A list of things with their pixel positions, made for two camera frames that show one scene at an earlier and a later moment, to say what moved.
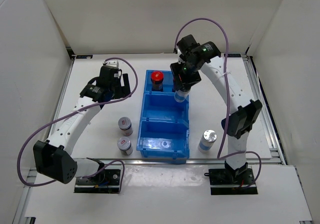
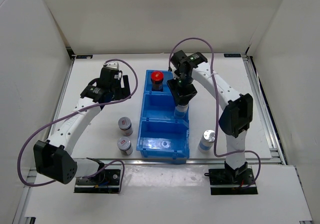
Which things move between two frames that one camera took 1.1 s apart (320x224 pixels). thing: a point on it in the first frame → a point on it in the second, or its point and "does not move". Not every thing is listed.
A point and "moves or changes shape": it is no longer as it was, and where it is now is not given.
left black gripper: x=126 y=83 does not move
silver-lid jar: x=124 y=123 does not move
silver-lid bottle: x=180 y=96 moves or changes shape
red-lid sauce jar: x=157 y=78 does not move
